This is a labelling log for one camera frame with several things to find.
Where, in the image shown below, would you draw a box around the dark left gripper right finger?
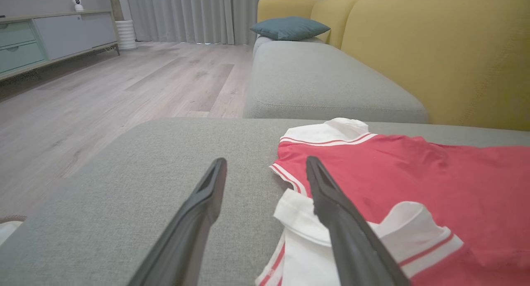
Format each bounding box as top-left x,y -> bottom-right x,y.
306,156 -> 410,286

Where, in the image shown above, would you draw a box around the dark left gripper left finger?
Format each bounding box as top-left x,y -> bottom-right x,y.
128,158 -> 227,286

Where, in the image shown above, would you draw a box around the red jersey white striped trim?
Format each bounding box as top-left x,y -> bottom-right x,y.
255,118 -> 530,286

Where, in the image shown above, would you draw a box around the grey fabric ottoman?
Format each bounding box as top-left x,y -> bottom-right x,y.
0,118 -> 530,286

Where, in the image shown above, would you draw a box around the grey sofa seat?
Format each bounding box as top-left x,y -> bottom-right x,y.
242,36 -> 429,124

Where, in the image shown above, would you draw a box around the white basket brown rim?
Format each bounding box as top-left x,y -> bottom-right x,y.
0,215 -> 27,247

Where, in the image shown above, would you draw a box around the white ribbed vase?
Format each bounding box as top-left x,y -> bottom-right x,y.
115,20 -> 138,51

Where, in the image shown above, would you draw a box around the yellow sofa backrest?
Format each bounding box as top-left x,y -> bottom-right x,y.
257,0 -> 530,131

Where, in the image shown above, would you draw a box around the grey curtains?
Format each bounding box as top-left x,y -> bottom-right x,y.
124,0 -> 323,45

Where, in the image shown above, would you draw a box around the teal throw cushion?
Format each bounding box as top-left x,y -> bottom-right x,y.
250,16 -> 331,41

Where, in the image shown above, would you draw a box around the grey wooden sideboard cabinet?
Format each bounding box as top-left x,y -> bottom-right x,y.
0,10 -> 120,82

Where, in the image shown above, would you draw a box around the teal cabinet drawer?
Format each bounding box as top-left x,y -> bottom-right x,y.
0,21 -> 37,48
0,41 -> 45,73

